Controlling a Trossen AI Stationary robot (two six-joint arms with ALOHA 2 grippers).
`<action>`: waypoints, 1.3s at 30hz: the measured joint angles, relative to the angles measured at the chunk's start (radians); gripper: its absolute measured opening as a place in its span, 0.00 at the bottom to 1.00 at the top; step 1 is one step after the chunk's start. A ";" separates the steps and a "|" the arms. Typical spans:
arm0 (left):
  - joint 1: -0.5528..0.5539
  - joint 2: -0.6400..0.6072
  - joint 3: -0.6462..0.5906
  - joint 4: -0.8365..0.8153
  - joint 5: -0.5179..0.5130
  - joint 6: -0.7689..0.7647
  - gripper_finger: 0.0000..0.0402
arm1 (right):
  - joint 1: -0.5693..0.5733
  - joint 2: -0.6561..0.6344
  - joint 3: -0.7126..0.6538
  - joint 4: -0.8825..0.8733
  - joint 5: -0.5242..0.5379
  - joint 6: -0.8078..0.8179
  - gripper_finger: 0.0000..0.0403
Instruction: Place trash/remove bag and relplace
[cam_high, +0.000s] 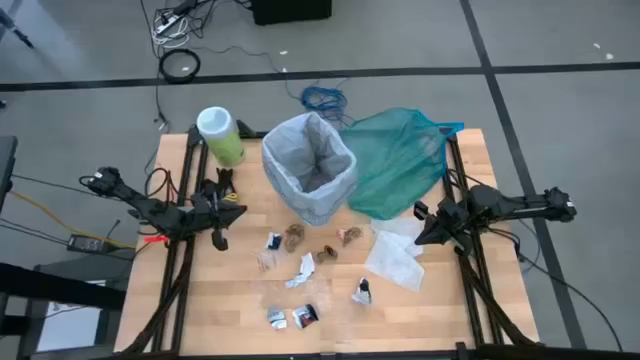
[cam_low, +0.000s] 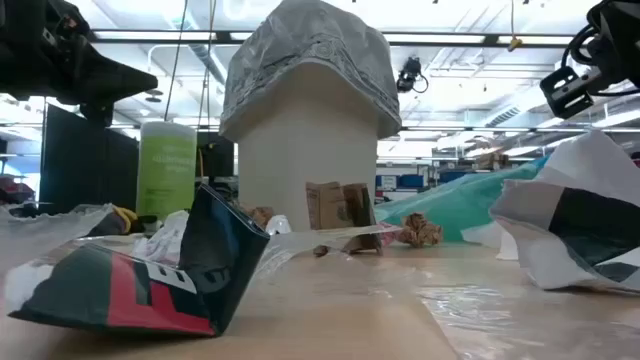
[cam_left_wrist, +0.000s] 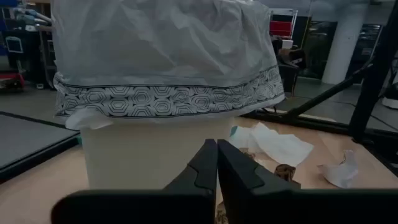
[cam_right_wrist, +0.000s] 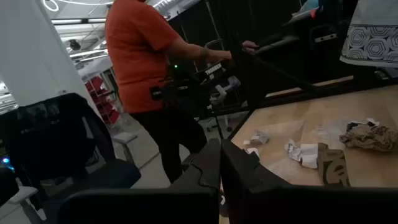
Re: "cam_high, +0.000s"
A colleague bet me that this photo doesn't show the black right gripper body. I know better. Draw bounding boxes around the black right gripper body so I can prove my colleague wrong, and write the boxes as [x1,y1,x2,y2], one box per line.
[435,197,474,257]

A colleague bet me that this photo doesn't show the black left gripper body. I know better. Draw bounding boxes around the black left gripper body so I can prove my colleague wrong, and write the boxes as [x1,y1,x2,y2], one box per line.
[192,192,224,236]

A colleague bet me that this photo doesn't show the clear plastic wrapper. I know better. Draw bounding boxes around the clear plastic wrapper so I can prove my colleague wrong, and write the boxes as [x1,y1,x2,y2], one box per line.
[255,249,281,274]

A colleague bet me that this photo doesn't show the brown paper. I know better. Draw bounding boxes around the brown paper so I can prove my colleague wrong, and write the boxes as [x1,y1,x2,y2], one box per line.
[315,244,340,265]
[283,223,306,254]
[337,226,365,247]

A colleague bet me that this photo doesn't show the grey trash bag liner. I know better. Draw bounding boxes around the grey trash bag liner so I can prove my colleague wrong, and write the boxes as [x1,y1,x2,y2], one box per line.
[260,110,359,227]

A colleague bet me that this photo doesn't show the white paper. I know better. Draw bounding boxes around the white paper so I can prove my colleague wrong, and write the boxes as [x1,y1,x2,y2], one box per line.
[284,252,316,290]

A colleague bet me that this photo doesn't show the white black wrapper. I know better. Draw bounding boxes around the white black wrapper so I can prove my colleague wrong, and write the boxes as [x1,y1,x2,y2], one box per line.
[351,277,374,307]

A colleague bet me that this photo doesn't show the silver wrapper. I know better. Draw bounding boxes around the silver wrapper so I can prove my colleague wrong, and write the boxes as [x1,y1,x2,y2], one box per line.
[266,306,289,331]

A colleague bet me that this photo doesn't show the red black wrapper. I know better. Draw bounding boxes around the red black wrapper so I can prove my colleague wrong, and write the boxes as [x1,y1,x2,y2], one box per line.
[292,303,320,330]

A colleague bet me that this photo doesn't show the green plastic trash bag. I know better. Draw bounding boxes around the green plastic trash bag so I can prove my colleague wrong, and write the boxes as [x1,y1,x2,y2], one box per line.
[338,106,465,221]

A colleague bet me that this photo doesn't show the dark gloves with yellow trim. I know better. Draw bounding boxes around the dark gloves with yellow trim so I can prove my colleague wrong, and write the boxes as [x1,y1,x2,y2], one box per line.
[202,167,239,204]

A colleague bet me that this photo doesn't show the green wipes canister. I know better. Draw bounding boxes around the green wipes canister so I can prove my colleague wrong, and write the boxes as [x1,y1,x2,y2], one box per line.
[195,105,247,168]

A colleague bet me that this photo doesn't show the black power adapter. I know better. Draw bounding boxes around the black power adapter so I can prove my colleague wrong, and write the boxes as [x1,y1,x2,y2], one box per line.
[66,233,107,254]

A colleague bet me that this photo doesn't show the black desk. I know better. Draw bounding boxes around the black desk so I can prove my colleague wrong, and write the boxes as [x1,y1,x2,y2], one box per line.
[0,262,127,360]

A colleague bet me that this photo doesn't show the white board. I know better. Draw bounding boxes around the white board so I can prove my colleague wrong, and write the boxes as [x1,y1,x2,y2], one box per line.
[35,299,109,353]

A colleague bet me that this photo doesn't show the black box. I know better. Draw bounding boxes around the black box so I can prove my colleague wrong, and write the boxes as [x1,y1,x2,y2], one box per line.
[249,0,334,27]

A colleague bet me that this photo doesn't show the black tripod leg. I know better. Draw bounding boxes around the black tripod leg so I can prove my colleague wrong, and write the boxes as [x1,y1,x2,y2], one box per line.
[0,7,35,50]

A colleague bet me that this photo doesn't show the yellow floor cable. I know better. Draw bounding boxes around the yellow floor cable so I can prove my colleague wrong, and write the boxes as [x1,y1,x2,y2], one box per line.
[8,189,137,250]

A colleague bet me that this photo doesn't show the black floor cable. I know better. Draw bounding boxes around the black floor cable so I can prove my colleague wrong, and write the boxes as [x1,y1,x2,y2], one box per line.
[514,249,625,352]

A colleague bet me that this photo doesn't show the blue cable coil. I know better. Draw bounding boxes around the blue cable coil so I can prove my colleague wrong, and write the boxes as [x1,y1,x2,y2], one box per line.
[298,83,351,126]

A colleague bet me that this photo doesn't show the black cable ring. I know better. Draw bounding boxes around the black cable ring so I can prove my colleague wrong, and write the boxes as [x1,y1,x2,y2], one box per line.
[158,48,202,85]

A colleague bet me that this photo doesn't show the black aluminium frame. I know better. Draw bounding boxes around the black aluminium frame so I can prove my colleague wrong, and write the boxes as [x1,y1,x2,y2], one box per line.
[99,118,640,360]

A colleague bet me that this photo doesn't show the white cable bundle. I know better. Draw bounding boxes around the white cable bundle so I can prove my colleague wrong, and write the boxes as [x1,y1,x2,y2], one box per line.
[151,12,192,50]

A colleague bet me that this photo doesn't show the black cable tangle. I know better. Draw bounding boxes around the black cable tangle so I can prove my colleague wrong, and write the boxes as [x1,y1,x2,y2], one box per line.
[139,0,251,41]

